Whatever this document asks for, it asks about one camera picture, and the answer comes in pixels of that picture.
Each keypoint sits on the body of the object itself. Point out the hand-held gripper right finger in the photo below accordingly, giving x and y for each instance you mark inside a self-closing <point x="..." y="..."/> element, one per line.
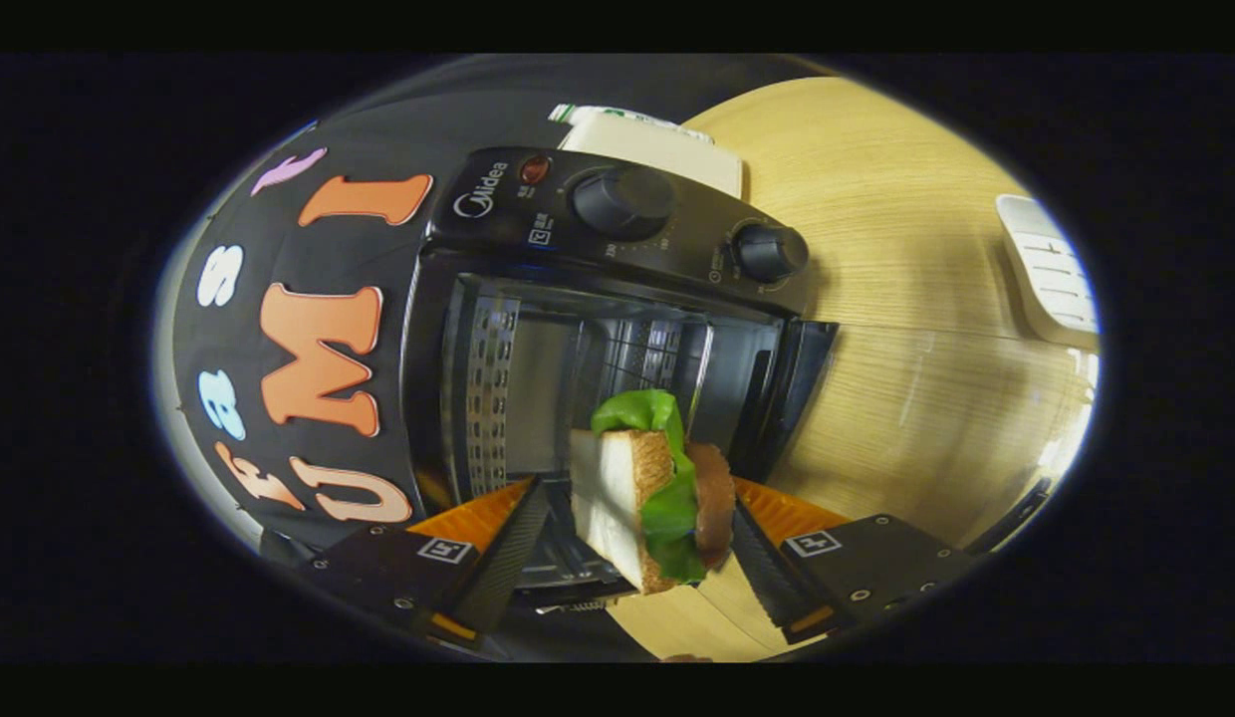
<point x="767" y="583"/>

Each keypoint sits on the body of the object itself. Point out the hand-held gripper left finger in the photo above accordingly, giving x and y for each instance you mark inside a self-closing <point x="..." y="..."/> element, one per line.
<point x="503" y="558"/>

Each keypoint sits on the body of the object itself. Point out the lettuce sandwich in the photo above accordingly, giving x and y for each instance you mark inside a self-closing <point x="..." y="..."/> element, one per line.
<point x="617" y="488"/>

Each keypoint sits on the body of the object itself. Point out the black toaster oven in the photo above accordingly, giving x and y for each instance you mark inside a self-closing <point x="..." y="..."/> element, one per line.
<point x="677" y="249"/>

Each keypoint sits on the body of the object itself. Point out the white pop-up toaster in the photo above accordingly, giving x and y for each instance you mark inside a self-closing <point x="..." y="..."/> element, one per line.
<point x="657" y="159"/>

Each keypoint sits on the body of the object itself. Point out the white ridged dish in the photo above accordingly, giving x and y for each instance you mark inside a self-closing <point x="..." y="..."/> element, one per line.
<point x="1051" y="269"/>

